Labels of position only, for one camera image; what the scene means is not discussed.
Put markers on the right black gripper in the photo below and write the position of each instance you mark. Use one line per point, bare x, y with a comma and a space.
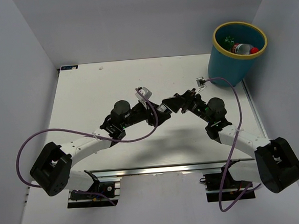
184, 101

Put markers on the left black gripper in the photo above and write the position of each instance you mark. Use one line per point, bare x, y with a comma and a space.
148, 112

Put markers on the clear bottle with black label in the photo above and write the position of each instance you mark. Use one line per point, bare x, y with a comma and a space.
164, 109

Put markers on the green plastic bottle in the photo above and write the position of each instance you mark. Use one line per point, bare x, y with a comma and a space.
228, 43

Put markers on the red label water bottle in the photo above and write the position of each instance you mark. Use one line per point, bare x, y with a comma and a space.
243, 49

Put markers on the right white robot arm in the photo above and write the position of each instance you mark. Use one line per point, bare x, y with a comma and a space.
274, 163

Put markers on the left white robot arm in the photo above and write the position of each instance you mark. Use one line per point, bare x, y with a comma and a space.
53, 168

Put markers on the teal bin with yellow rim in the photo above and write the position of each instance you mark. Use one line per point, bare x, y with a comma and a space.
226, 68

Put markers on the blue label sticker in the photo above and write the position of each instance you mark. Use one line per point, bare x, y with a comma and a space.
69, 67

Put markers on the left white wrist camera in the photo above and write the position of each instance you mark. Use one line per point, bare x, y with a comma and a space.
143, 95

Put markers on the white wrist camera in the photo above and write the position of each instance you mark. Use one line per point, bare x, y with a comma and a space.
143, 95
201, 85

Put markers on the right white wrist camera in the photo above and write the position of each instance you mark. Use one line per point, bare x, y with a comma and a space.
201, 85

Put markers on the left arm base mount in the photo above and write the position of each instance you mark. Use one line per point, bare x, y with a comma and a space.
89, 191

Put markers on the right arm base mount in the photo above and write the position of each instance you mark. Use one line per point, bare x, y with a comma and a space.
231, 188

